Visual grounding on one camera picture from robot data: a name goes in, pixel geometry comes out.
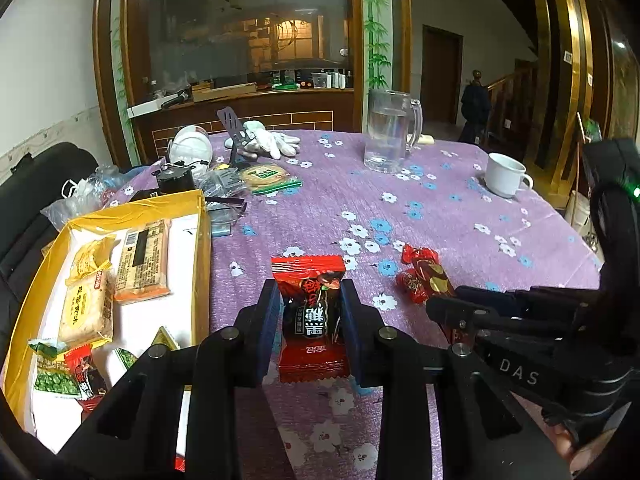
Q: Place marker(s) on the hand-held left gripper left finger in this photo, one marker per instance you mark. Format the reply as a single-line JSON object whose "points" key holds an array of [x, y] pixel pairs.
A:
{"points": [[267, 330]]}

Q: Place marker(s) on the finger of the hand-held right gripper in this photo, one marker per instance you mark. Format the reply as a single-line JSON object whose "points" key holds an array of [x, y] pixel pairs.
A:
{"points": [[500, 300], [450, 310]]}

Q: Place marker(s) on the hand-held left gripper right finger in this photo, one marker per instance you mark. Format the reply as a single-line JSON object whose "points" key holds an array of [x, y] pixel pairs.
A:
{"points": [[352, 335]]}

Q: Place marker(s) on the red foil twist candy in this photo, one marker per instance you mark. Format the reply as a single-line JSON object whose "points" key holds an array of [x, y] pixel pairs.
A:
{"points": [[415, 285], [422, 262]]}

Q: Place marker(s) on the red candy packet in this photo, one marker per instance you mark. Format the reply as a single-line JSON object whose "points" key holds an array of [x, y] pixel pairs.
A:
{"points": [[310, 310], [82, 367]]}

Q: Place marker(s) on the yellow cardboard box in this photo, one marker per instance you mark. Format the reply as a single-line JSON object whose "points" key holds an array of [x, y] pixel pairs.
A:
{"points": [[202, 270]]}

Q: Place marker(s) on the yellow triangular snack packet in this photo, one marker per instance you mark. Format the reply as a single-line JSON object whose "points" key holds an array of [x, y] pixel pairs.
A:
{"points": [[165, 338]]}

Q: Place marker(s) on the orange cracker packet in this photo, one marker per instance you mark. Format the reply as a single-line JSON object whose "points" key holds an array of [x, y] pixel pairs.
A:
{"points": [[145, 265]]}

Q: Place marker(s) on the green pea snack packet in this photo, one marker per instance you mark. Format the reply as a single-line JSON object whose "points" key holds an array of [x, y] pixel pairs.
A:
{"points": [[125, 358], [55, 377]]}

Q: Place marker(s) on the yellow square biscuit packet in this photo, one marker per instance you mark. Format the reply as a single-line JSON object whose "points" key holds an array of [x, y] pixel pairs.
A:
{"points": [[87, 310]]}

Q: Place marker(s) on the small yellow snack packet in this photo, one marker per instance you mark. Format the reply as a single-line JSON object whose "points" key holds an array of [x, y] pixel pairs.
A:
{"points": [[92, 257]]}

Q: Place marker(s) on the person's right hand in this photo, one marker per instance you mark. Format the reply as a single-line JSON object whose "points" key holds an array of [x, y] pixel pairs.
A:
{"points": [[572, 452]]}

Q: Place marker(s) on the purple floral tablecloth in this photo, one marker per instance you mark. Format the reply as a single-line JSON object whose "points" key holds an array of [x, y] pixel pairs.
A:
{"points": [[450, 220]]}

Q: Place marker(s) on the small blue sachet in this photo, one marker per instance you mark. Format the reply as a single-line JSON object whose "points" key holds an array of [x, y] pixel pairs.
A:
{"points": [[221, 230]]}

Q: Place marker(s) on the white plastic bucket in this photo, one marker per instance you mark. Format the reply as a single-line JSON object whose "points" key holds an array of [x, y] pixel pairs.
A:
{"points": [[580, 210]]}

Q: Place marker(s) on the white ceramic cup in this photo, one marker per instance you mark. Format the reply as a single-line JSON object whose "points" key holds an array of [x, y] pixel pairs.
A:
{"points": [[502, 175]]}

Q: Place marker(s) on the clear bag of dark parts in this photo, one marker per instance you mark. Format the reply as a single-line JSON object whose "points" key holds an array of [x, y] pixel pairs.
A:
{"points": [[225, 182]]}

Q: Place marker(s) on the round crackers green packet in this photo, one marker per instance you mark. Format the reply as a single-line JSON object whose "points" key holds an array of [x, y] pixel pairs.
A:
{"points": [[265, 176]]}

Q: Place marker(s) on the cream plastic tube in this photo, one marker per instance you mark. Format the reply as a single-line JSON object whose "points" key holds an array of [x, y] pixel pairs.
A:
{"points": [[426, 139]]}

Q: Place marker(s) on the black cylindrical device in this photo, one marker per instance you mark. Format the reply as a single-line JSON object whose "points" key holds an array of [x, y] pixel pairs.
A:
{"points": [[175, 177]]}

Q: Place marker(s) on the white cotton gloves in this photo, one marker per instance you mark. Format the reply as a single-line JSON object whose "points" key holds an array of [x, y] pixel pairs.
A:
{"points": [[270, 142]]}

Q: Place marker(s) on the clear glass pitcher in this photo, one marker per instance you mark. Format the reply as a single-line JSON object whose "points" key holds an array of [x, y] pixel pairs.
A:
{"points": [[387, 130]]}

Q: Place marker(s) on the green plastic bag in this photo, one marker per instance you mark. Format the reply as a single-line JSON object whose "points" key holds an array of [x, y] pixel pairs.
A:
{"points": [[593, 130]]}

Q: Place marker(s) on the wooden stair railing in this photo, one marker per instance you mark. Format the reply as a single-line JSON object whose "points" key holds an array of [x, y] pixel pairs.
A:
{"points": [[510, 105]]}

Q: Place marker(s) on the black spatula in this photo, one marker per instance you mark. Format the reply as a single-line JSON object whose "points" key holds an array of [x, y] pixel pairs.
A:
{"points": [[232, 130]]}

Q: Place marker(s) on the gold framed partition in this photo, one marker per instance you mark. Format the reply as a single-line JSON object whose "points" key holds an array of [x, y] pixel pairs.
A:
{"points": [[550, 85]]}

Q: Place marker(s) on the clear bag of face masks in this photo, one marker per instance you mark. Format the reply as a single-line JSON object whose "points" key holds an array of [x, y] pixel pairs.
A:
{"points": [[80, 195]]}

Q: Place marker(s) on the brown wooden door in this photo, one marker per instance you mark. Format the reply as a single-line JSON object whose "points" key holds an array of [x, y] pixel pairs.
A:
{"points": [[440, 75]]}

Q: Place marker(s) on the white flat board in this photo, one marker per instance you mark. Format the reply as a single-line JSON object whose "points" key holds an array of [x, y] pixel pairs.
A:
{"points": [[150, 106]]}

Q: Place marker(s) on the row of bottles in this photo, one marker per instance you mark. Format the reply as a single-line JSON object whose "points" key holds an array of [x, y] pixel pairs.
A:
{"points": [[310, 80]]}

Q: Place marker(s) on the black chair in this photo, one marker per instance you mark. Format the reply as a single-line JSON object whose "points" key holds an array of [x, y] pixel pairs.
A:
{"points": [[35, 200]]}

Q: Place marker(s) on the wooden framed glass partition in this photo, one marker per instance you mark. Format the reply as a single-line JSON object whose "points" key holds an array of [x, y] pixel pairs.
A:
{"points": [[225, 25]]}

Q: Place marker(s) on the dark jacket on post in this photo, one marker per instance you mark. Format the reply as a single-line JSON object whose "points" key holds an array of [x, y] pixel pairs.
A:
{"points": [[475, 105]]}

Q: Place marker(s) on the bamboo wall painting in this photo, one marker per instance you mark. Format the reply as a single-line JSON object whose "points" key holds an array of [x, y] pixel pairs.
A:
{"points": [[377, 25]]}

